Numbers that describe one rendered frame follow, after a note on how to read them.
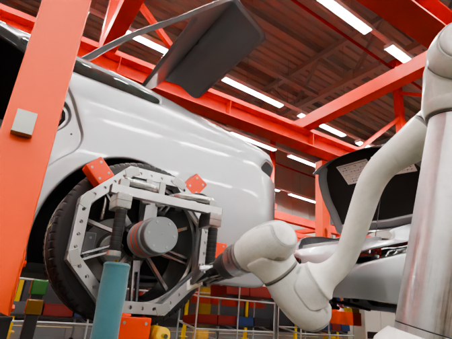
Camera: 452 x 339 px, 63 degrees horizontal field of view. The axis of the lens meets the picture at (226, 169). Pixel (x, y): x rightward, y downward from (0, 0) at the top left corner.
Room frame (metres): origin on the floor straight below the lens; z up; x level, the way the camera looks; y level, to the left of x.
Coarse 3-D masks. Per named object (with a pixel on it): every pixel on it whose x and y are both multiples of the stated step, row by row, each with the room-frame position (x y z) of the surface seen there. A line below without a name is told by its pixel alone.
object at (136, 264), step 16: (160, 208) 1.56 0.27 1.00; (96, 224) 1.43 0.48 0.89; (128, 224) 1.50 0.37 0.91; (176, 224) 1.72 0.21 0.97; (192, 224) 1.62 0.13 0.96; (192, 240) 1.62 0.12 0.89; (96, 256) 1.45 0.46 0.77; (128, 256) 1.51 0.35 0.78; (176, 256) 1.62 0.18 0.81; (192, 256) 1.62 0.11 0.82; (176, 272) 1.69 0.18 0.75; (160, 288) 1.70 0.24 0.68
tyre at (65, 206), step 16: (80, 192) 1.37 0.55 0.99; (64, 208) 1.35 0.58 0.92; (48, 224) 1.49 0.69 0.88; (64, 224) 1.36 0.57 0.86; (48, 240) 1.39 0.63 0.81; (64, 240) 1.36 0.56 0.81; (48, 256) 1.38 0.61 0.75; (64, 256) 1.37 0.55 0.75; (48, 272) 1.46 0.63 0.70; (64, 272) 1.38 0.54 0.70; (64, 288) 1.38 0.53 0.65; (80, 288) 1.41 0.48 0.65; (80, 304) 1.41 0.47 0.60; (176, 304) 1.60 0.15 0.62; (160, 320) 1.57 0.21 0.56
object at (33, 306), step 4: (28, 300) 1.04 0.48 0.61; (32, 300) 1.04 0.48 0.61; (36, 300) 1.05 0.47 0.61; (40, 300) 1.05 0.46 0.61; (28, 304) 1.04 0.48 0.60; (32, 304) 1.04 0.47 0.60; (36, 304) 1.05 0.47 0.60; (40, 304) 1.05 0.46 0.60; (28, 308) 1.04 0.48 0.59; (32, 308) 1.04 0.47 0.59; (36, 308) 1.05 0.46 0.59; (40, 308) 1.05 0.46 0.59; (24, 312) 1.04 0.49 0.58; (28, 312) 1.04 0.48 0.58; (32, 312) 1.05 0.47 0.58; (36, 312) 1.05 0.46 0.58; (40, 312) 1.06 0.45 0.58
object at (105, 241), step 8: (104, 224) 1.88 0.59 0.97; (112, 224) 1.90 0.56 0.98; (96, 232) 1.86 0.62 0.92; (104, 232) 1.88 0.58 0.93; (96, 240) 1.86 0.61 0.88; (104, 240) 1.86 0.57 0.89; (104, 256) 1.85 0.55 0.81; (88, 264) 1.86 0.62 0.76; (96, 264) 1.88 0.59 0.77; (96, 272) 1.88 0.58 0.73
